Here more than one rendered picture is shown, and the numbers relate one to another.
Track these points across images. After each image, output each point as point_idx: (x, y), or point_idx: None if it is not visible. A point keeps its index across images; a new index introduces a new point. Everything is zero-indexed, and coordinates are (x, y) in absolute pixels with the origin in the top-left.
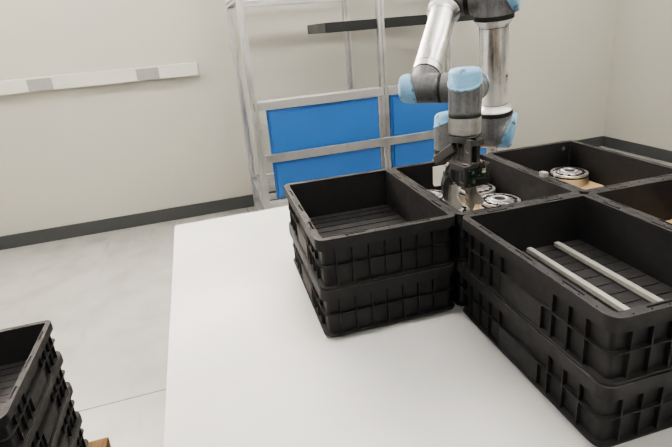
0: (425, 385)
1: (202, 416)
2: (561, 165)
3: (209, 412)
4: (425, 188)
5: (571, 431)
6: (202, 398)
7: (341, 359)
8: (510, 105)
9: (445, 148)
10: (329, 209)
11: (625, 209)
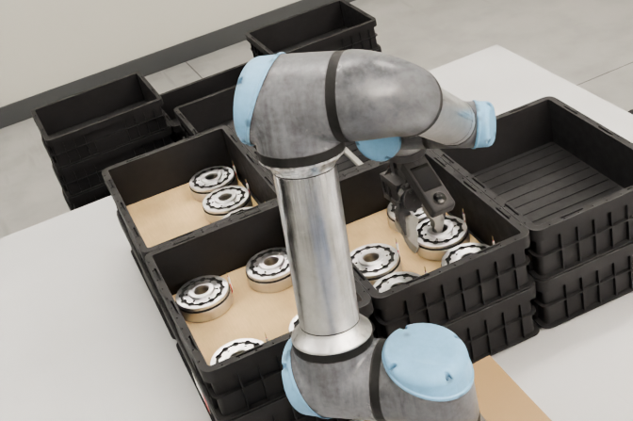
0: None
1: (620, 128)
2: (235, 394)
3: (617, 131)
4: (463, 184)
5: None
6: (632, 136)
7: None
8: (297, 326)
9: (432, 169)
10: (621, 232)
11: (268, 173)
